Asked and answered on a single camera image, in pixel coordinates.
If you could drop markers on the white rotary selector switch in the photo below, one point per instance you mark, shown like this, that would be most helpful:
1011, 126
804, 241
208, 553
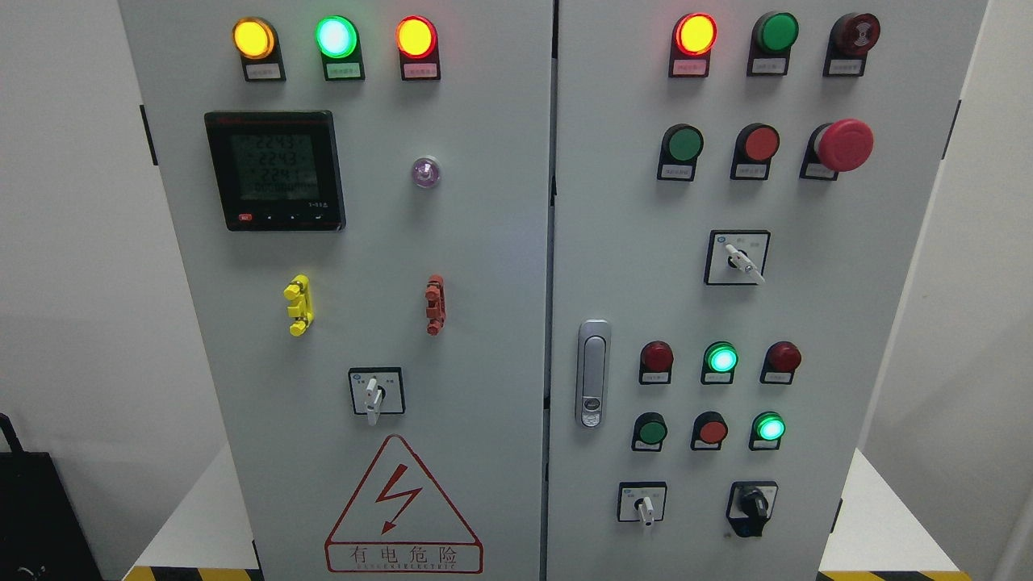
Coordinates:
376, 391
736, 257
641, 502

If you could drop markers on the grey electrical control cabinet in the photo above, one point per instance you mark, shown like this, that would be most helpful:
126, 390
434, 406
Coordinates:
547, 122

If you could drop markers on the red terminal clip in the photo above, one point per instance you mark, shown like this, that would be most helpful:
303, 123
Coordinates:
435, 309

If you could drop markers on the small purple indicator lamp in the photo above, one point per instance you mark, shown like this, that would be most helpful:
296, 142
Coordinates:
426, 172

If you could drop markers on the dark red indicator light left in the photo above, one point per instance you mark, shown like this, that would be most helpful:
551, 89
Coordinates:
657, 361

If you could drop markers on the dark red indicator light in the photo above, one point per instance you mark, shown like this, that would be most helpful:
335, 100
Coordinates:
657, 361
780, 363

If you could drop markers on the lit green indicator light middle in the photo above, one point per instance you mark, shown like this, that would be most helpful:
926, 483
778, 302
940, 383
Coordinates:
718, 363

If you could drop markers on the yellow terminal clip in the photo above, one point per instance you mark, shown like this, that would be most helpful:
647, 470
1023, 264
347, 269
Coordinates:
299, 307

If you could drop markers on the green push button upper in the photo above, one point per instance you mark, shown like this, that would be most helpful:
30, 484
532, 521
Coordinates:
680, 148

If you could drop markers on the red push button lower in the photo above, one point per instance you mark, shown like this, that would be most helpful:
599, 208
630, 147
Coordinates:
709, 431

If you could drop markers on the red push button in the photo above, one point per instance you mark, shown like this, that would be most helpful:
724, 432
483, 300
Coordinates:
754, 148
709, 431

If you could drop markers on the red high voltage warning sticker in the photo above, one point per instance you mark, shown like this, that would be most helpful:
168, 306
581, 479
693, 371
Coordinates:
399, 520

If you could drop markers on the black digital power meter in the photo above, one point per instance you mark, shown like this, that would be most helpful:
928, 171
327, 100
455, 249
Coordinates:
276, 170

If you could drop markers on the red indicator light left door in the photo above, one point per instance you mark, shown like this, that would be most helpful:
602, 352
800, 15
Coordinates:
417, 40

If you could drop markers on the red indicator light door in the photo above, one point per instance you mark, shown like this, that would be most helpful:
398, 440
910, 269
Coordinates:
417, 40
692, 41

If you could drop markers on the dark red indicator light right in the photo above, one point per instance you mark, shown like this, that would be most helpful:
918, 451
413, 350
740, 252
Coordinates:
780, 363

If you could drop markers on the red push button upper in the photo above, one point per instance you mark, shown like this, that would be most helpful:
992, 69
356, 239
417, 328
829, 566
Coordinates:
754, 148

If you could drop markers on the lit green push button lower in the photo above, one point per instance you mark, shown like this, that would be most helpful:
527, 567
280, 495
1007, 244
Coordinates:
767, 431

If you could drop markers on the red indicator light right door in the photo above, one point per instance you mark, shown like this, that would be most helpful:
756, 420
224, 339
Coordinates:
692, 41

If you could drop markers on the green indicator light top left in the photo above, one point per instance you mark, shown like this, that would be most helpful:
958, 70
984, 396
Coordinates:
340, 49

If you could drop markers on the red emergency stop button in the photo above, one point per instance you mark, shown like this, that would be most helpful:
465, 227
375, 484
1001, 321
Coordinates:
836, 148

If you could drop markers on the yellow indicator light top left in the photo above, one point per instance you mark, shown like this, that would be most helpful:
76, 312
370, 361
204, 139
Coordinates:
258, 45

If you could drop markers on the green indicator light unlit top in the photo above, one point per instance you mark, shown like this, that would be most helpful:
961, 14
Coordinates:
772, 38

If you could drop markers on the dark red buzzer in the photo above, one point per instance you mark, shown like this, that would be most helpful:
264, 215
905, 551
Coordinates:
850, 40

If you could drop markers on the white platform with hazard stripes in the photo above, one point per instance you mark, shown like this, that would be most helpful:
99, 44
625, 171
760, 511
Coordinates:
209, 536

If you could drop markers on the black bag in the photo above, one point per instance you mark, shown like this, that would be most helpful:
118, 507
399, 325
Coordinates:
41, 538

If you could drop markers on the silver door handle lock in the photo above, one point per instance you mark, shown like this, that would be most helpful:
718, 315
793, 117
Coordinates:
590, 387

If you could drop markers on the black rotary knob switch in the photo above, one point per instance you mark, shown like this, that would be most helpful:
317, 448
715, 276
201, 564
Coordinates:
749, 506

